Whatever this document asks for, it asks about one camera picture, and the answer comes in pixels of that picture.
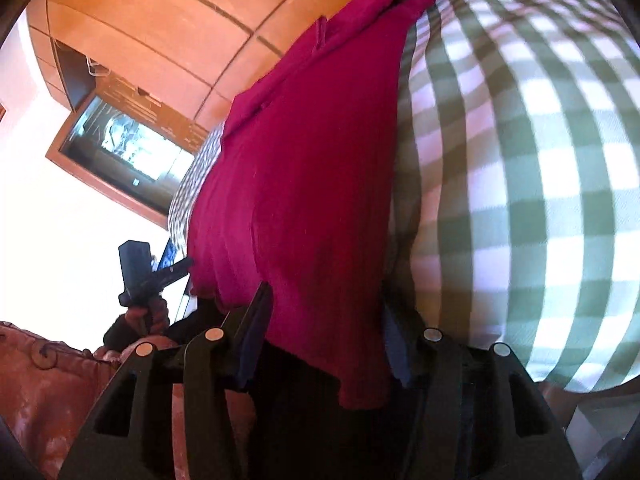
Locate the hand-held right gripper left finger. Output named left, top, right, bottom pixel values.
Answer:
left=60, top=281, right=273, bottom=480

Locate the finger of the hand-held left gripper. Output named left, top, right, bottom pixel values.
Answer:
left=150, top=258, right=194, bottom=291

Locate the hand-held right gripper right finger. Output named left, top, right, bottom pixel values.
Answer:
left=382, top=307, right=583, bottom=480

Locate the crimson shirt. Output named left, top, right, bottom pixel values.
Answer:
left=186, top=0, right=441, bottom=410

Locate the person's left forearm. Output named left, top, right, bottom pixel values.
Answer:
left=102, top=312, right=148, bottom=351

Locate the person's left hand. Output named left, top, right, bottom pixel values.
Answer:
left=126, top=297, right=172, bottom=337

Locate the person's patterned brown clothing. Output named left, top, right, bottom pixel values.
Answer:
left=0, top=321, right=261, bottom=480

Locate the white hanger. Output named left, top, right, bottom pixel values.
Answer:
left=85, top=55, right=112, bottom=78

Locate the green checkered bed sheet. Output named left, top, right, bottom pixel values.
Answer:
left=167, top=0, right=640, bottom=396

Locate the wooden wardrobe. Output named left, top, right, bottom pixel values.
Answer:
left=25, top=0, right=451, bottom=161

